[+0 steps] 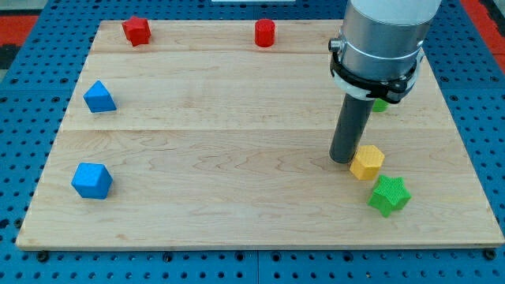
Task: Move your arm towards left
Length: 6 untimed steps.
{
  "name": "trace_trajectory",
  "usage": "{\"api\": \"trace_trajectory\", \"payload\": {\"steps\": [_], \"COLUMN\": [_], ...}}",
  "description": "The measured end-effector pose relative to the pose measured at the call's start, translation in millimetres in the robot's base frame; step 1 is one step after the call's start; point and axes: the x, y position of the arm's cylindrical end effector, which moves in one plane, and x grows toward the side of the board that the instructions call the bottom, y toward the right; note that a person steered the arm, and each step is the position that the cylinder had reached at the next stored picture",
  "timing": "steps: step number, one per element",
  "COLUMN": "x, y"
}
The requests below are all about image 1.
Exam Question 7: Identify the wooden board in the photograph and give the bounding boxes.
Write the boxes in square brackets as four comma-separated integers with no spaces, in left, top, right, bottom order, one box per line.
[17,21,504,251]

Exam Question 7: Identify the green star block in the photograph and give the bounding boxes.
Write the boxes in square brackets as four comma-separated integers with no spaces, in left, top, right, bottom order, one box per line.
[367,175,412,218]

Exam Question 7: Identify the green round block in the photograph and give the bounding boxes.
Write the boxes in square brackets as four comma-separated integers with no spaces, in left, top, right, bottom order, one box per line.
[372,99,389,113]

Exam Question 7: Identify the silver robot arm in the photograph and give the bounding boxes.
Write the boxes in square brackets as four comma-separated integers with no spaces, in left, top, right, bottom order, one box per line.
[328,0,441,104]

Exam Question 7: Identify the yellow hexagon block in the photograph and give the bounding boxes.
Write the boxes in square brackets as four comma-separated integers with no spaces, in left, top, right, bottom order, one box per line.
[350,145,385,181]

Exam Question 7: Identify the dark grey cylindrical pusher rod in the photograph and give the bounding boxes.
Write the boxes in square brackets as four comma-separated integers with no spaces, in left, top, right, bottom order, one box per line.
[329,94,374,163]

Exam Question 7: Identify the red cylinder block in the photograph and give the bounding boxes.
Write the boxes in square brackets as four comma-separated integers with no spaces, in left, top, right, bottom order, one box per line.
[254,18,275,47]

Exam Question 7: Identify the red star block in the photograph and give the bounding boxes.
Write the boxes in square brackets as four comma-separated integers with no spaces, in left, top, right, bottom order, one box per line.
[122,16,152,47]

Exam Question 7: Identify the blue triangular block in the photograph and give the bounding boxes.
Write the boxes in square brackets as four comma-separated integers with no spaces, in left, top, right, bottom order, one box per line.
[83,80,117,113]

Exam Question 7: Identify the blue cube block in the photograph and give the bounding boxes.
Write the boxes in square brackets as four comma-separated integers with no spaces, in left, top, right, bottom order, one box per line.
[71,163,113,200]

